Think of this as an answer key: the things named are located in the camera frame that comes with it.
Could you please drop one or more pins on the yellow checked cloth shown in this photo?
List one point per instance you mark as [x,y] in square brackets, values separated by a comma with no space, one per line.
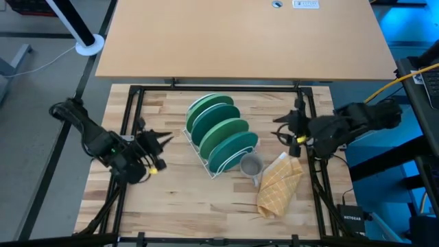
[278,187]

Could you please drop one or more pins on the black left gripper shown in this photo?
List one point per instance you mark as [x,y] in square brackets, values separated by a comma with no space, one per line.
[149,142]

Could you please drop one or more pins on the black laptop keyboard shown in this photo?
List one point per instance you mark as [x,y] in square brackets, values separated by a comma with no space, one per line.
[432,87]

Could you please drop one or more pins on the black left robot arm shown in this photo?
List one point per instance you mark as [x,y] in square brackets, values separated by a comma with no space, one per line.
[96,137]

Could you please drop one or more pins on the grey mug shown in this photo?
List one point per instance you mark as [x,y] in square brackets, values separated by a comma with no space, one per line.
[251,166]

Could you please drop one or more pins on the light green plate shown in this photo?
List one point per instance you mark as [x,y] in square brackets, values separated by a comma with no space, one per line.
[224,135]
[209,103]

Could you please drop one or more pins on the black Netgear network switch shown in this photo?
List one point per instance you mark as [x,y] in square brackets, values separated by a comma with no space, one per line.
[351,219]

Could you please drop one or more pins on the white tower fan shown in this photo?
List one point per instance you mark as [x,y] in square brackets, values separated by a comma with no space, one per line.
[77,27]

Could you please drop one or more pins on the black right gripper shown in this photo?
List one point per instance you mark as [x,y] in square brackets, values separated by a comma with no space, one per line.
[300,127]

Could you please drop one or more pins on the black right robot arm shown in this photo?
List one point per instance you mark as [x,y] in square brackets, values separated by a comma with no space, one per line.
[350,125]

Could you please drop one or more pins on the black slanted table strut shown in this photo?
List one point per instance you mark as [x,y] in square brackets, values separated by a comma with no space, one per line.
[384,160]

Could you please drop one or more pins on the dark red crate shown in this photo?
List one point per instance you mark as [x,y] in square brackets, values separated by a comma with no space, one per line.
[24,7]

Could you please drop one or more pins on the large beige desk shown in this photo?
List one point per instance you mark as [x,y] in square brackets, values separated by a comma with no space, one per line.
[247,41]

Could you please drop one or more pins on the grey furniture leg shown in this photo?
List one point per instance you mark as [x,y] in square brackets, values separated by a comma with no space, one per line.
[13,63]

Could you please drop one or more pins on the black metal frame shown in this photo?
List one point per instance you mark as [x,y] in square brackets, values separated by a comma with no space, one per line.
[134,103]

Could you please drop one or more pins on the white power strip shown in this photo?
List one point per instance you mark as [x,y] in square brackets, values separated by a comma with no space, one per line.
[306,3]

